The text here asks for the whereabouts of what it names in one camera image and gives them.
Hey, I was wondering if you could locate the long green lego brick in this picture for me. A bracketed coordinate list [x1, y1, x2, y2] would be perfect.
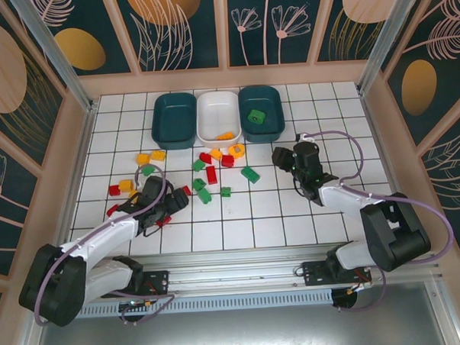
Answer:
[240, 164, 261, 185]

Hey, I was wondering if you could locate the round yellow lego piece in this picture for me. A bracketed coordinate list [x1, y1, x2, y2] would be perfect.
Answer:
[228, 142, 247, 160]

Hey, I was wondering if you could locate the round green lego piece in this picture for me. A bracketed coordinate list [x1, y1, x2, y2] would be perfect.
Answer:
[247, 108, 267, 125]

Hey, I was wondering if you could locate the teal plastic container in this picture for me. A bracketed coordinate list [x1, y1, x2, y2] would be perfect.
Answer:
[236, 84, 288, 144]
[149, 91, 200, 152]

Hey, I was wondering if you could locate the white plastic container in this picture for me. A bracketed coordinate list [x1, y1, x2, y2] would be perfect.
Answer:
[195, 89, 245, 150]

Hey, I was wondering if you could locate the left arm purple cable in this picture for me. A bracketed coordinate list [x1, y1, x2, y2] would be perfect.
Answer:
[26, 163, 180, 330]

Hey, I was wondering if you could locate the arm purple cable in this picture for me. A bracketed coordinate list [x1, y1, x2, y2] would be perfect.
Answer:
[26, 163, 180, 330]
[288, 124, 458, 315]

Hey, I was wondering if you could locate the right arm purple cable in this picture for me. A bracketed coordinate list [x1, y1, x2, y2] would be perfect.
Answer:
[288, 124, 458, 315]

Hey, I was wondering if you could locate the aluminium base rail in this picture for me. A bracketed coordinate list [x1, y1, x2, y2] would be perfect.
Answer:
[27, 241, 446, 305]

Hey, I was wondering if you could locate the slotted white cable duct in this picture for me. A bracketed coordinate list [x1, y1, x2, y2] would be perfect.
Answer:
[43, 288, 334, 321]

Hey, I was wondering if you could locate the aluminium frame post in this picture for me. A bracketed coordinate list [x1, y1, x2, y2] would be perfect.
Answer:
[352, 0, 429, 95]
[8, 0, 98, 116]

